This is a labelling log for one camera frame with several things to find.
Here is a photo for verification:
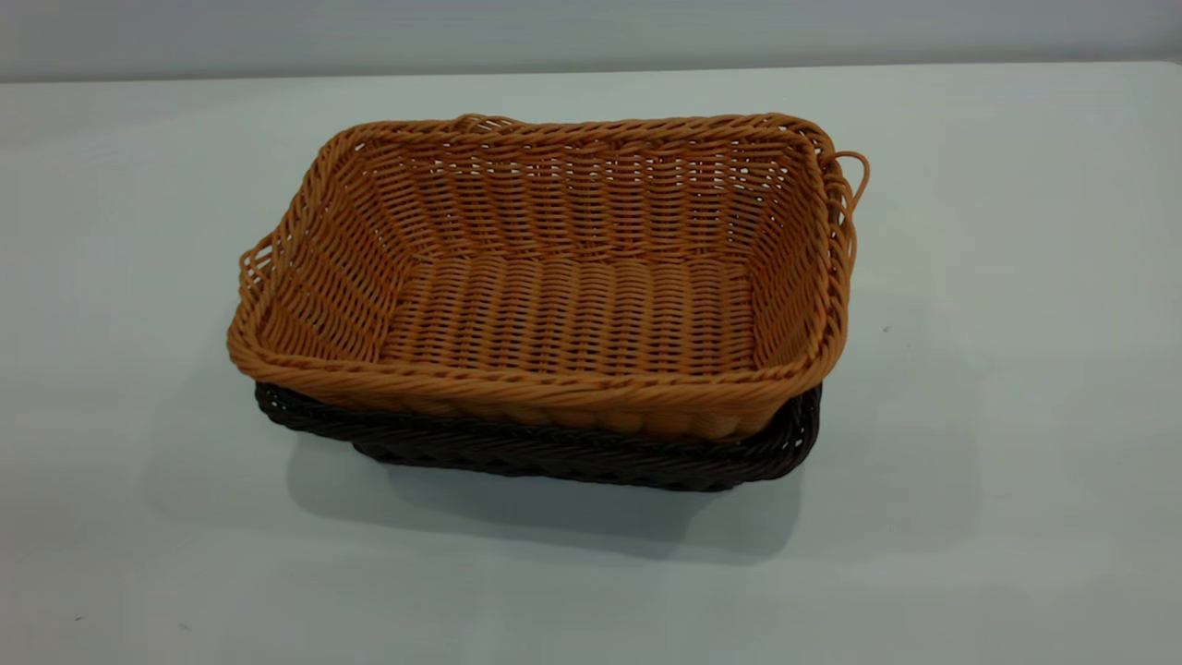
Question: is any orange wicker basket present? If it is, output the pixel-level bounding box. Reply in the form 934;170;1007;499
227;113;871;442

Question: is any black wicker basket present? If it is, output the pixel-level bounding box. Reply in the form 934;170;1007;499
255;381;823;492

